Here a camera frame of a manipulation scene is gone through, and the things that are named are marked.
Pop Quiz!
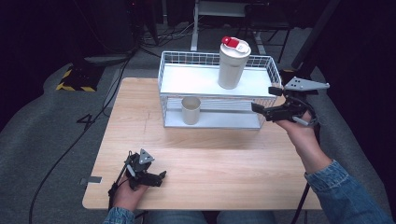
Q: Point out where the person's left hand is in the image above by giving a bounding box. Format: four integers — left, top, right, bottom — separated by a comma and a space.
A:
111, 175, 149, 213

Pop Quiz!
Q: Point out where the bundle of floor cables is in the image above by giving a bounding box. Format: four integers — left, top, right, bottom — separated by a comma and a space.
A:
136, 18, 200, 59

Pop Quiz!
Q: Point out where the black yellow striped stand base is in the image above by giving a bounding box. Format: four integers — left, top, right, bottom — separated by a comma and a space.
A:
55, 64, 106, 92

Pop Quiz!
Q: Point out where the long black floor cable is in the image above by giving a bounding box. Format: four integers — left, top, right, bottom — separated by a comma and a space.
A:
28, 52, 135, 224

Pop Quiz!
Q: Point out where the person's left leg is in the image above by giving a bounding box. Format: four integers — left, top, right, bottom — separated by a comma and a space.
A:
146, 210, 205, 224

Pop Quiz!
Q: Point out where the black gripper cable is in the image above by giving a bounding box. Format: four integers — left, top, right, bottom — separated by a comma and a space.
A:
107, 161, 129, 211
289, 102, 321, 224

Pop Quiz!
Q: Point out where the grey tape strip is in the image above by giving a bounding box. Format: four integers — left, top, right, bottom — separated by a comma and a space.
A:
79, 175, 103, 186

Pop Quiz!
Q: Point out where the white wire shelf rack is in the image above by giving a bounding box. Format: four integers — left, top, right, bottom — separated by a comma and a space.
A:
157, 50, 284, 131

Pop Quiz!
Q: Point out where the person's leg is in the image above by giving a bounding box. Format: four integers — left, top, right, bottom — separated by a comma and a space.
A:
146, 210, 205, 224
216, 210, 276, 224

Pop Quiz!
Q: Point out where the black stand with base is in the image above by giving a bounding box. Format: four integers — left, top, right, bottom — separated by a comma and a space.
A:
279, 0, 342, 96

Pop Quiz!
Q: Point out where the person's right leg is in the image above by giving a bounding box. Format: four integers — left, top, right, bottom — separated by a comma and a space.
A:
216, 210, 276, 224

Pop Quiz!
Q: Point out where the white tumbler with red lid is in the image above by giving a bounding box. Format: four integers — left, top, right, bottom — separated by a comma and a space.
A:
217, 35, 252, 91

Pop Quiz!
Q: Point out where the person's right hand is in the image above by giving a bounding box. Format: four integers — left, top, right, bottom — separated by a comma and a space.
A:
275, 109, 318, 149

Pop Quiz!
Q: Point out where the white cup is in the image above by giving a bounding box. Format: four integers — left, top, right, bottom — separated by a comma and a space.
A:
180, 95, 202, 126

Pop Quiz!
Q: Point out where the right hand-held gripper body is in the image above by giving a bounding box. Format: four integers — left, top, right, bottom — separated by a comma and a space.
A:
271, 76, 331, 126

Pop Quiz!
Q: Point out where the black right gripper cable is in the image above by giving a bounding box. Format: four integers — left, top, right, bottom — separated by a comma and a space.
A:
289, 102, 321, 224

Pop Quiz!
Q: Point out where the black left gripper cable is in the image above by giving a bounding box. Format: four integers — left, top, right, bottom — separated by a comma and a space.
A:
107, 161, 129, 211

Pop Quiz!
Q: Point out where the white desk frame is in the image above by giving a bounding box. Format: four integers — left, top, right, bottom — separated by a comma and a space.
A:
190, 0, 269, 55

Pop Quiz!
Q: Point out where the black chair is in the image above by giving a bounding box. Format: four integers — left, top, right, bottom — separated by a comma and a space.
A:
233, 3, 295, 64

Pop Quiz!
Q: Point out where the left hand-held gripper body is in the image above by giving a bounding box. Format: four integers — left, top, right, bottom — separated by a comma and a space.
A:
123, 148, 156, 189

